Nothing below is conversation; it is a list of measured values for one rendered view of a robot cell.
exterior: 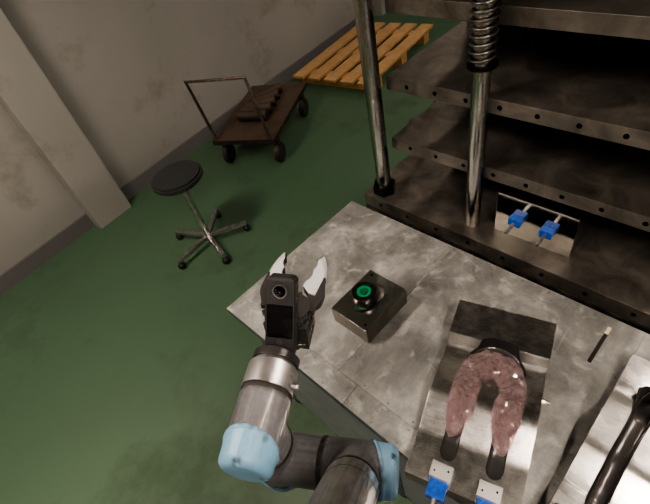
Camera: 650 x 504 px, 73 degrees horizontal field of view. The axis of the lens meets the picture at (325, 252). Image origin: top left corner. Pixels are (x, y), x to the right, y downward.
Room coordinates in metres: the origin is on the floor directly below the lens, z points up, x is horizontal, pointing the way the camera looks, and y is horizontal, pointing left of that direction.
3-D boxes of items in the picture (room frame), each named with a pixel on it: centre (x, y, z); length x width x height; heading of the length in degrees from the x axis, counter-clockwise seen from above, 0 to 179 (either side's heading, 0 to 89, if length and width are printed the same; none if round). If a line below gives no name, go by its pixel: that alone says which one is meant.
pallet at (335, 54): (4.66, -0.98, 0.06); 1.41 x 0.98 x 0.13; 132
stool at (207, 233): (2.40, 0.78, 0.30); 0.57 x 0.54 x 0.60; 41
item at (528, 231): (1.14, -0.92, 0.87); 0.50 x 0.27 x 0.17; 125
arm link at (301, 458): (0.27, 0.14, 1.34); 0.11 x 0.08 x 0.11; 68
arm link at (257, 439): (0.27, 0.15, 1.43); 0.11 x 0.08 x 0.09; 158
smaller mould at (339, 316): (0.88, -0.10, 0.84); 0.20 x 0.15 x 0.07; 125
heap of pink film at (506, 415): (0.47, -0.30, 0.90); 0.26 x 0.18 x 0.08; 142
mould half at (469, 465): (0.48, -0.30, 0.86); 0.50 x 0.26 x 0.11; 142
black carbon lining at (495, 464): (0.46, -0.29, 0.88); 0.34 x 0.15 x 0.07; 142
